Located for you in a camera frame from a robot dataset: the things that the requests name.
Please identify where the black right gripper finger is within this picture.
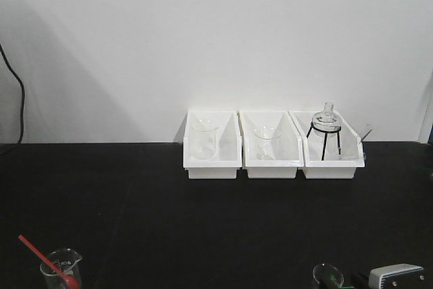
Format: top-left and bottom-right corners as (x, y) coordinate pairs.
(350, 272), (369, 289)

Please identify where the red plastic spoon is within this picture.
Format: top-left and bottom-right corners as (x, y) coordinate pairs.
(18, 235), (81, 289)

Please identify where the clear right glass beaker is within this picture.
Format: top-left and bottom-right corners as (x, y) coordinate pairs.
(311, 263), (344, 289)

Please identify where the white right storage bin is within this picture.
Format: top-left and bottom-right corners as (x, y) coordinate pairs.
(288, 110), (365, 179)

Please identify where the white storage bin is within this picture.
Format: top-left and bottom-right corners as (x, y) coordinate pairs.
(239, 110), (304, 179)
(288, 110), (365, 179)
(183, 110), (242, 179)

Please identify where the clear glass rod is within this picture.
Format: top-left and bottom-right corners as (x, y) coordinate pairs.
(359, 124), (373, 143)

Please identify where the white middle storage bin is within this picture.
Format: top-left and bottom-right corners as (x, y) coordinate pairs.
(239, 110), (304, 179)

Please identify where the clear round glass flask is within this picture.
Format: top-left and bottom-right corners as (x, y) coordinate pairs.
(312, 102), (342, 132)

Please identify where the white left storage bin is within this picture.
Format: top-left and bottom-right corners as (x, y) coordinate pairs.
(183, 110), (242, 179)

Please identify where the clear glass beaker in bin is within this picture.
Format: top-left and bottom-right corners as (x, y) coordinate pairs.
(189, 119), (219, 160)

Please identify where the clear left glass beaker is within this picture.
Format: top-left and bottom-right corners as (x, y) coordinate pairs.
(40, 248), (83, 288)

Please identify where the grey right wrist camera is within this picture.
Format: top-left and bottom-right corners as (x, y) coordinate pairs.
(368, 263), (427, 289)

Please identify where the black wire tripod stand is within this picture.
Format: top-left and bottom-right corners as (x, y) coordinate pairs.
(306, 123), (342, 160)

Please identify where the black wall cable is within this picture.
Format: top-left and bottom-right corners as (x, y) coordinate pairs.
(0, 43), (26, 156)

